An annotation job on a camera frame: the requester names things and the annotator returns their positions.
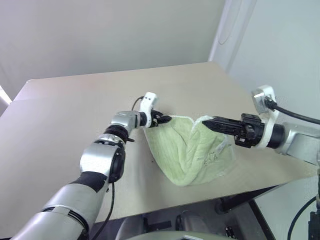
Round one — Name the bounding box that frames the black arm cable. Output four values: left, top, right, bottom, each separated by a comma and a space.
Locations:
265, 96, 320, 124
89, 95, 145, 240

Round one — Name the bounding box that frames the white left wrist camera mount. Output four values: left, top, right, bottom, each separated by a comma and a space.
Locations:
138, 91, 160, 129

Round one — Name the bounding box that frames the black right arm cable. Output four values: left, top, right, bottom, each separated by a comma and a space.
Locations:
265, 96, 320, 124

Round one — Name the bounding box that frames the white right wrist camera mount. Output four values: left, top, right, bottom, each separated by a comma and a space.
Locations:
250, 84, 281, 151

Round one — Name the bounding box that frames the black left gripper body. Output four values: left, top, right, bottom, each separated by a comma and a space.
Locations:
149, 108, 164, 128

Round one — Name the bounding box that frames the black table frame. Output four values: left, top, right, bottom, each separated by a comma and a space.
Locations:
214, 184, 285, 240

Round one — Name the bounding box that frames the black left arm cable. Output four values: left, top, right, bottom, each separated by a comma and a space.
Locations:
89, 95, 145, 240

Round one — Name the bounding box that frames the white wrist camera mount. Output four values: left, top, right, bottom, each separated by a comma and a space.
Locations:
250, 84, 281, 151
138, 91, 160, 129

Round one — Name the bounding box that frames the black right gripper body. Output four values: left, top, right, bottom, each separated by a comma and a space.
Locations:
234, 112, 266, 149

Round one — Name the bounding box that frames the silver robot torso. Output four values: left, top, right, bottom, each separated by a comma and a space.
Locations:
116, 213, 235, 240

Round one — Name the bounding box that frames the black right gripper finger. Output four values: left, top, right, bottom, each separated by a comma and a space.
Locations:
201, 120, 240, 138
211, 115, 243, 127

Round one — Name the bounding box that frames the light green towel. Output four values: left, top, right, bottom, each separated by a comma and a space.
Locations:
144, 114, 237, 187

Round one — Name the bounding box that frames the thin black hanging cable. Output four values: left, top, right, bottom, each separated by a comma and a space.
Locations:
286, 196, 318, 240

